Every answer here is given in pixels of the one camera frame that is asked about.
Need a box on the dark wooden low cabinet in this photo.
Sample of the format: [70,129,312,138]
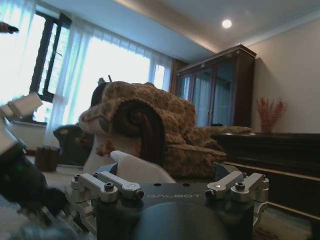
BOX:
[212,131,320,223]

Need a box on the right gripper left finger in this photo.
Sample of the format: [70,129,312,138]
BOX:
[71,161,145,205]

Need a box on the white cloth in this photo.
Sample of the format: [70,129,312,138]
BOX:
[82,109,177,184]

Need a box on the dark wooden glass cabinet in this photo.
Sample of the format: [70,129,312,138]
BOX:
[174,44,257,128]

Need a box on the red flower arrangement in vase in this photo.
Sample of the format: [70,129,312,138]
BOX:
[256,97,288,133]

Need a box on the brown cylindrical trash bin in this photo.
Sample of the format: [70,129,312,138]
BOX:
[34,144,61,173]

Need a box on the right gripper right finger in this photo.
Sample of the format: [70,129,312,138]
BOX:
[204,161,270,214]

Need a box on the black window frame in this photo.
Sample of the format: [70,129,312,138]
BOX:
[29,4,73,103]

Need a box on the dark pointed object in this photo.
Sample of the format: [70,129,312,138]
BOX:
[0,21,20,35]

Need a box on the dark green armchair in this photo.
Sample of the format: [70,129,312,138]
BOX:
[52,123,97,167]

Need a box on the robot front dark panel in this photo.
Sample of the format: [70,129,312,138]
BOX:
[0,141,72,217]

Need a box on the white sheer curtain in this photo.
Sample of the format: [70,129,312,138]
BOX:
[0,0,173,148]

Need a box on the brown patterned sofa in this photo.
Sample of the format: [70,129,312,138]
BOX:
[79,80,253,179]

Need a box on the brown drape curtain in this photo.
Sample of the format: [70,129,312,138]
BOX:
[169,58,189,95]

